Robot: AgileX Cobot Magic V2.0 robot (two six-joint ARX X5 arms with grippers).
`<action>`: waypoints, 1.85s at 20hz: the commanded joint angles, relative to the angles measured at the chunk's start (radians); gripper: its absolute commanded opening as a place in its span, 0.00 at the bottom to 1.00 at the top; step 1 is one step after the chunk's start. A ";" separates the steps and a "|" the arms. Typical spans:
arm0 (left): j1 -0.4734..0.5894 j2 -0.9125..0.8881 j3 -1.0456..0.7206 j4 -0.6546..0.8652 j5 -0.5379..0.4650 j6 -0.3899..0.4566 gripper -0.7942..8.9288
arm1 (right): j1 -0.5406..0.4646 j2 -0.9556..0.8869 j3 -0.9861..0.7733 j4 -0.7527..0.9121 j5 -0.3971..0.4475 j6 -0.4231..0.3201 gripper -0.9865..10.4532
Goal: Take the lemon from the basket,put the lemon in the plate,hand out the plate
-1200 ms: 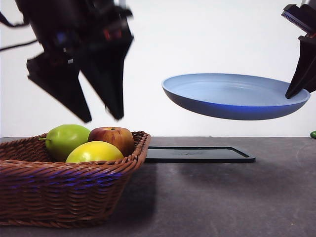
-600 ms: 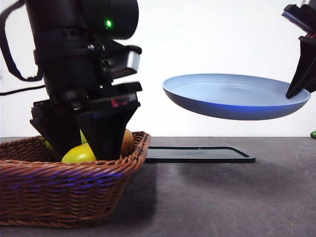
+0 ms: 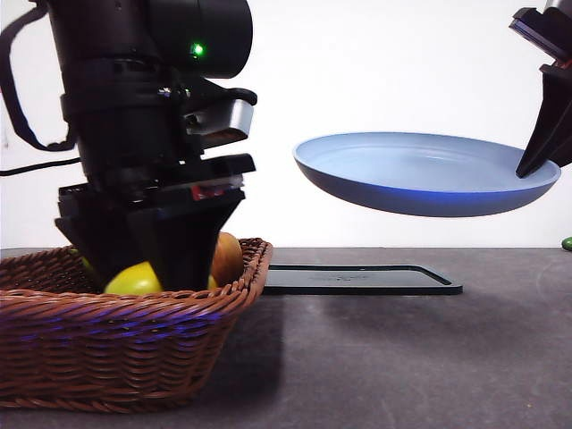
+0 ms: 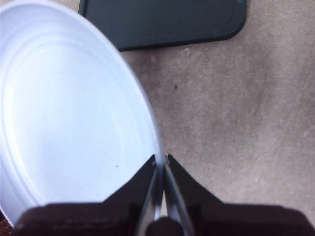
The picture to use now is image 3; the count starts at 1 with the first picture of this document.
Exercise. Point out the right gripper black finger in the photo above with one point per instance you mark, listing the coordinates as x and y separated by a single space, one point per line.
566 154
547 116

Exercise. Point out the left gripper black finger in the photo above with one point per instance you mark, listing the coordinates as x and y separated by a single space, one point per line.
187 250
98 241

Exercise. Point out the yellow lemon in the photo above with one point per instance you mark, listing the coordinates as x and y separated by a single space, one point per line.
134 279

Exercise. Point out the light blue plate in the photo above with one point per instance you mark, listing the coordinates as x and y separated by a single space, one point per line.
415 187

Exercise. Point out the brown woven wicker basket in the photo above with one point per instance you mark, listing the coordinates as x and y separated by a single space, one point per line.
111 348

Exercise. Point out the red apple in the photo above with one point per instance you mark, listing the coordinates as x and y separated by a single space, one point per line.
228 259

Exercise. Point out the green vegetable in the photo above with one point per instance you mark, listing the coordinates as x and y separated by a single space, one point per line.
567 246

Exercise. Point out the black rectangular tray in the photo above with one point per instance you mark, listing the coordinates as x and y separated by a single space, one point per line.
357 281

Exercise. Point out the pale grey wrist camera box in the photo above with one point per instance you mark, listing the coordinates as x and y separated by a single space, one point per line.
240 117

